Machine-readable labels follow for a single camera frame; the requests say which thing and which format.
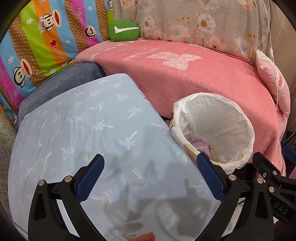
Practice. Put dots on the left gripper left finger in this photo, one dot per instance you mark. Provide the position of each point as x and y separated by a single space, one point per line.
45 219

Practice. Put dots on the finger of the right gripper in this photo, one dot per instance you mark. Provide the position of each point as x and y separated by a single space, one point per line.
278 186

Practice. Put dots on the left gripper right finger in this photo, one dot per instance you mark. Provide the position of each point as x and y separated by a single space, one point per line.
255 221

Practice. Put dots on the purple wrapper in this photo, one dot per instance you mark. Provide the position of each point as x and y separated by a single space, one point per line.
199 144

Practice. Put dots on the white lined trash bin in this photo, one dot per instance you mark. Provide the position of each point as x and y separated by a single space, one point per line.
220 123

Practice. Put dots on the person's left hand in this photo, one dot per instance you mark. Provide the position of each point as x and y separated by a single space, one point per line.
145 237

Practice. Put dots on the light blue palm pillow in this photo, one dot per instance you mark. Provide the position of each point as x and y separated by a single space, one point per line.
148 183

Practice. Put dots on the pink white pillow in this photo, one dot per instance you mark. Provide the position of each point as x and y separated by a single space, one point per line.
274 80

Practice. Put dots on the pink towel blanket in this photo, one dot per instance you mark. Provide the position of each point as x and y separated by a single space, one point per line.
168 71

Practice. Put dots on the dark blue pillow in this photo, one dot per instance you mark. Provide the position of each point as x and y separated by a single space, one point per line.
67 79

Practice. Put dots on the colourful monkey print quilt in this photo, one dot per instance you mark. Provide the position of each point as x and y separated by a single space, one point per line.
44 39

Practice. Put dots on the green checkmark cushion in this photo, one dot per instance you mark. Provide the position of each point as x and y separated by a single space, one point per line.
123 30

